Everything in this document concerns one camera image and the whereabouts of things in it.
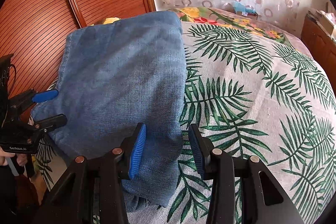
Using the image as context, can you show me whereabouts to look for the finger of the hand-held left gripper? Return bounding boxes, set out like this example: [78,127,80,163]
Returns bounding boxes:
[9,89,59,112]
[21,113,68,135]

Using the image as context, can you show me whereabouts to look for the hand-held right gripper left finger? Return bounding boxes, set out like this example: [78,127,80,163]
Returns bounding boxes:
[31,123,147,224]

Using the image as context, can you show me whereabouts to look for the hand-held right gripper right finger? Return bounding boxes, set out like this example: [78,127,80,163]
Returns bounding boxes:
[188,124,306,224]

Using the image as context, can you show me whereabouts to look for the blue denim pants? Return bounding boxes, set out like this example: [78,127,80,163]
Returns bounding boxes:
[31,11,188,212]

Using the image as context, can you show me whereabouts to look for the person's left hand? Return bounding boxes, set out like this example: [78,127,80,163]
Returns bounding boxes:
[0,149,28,167]

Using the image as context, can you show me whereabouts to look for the leaf print bed sheet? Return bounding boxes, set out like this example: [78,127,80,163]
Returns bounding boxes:
[34,21,336,224]

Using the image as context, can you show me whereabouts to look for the floral plush blanket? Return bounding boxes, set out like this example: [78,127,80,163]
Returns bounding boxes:
[168,7,315,56]

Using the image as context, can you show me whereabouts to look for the small cardboard box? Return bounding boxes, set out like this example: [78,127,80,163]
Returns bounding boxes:
[236,10,261,21]

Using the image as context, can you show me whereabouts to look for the light blue plastic bag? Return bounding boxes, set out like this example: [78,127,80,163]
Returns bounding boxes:
[232,1,257,16]

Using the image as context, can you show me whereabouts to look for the long wooden cabinet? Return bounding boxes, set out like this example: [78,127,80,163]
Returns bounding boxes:
[301,15,336,63]

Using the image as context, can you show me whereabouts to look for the open cardboard box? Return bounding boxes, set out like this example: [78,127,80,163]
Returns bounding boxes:
[314,9,336,33]

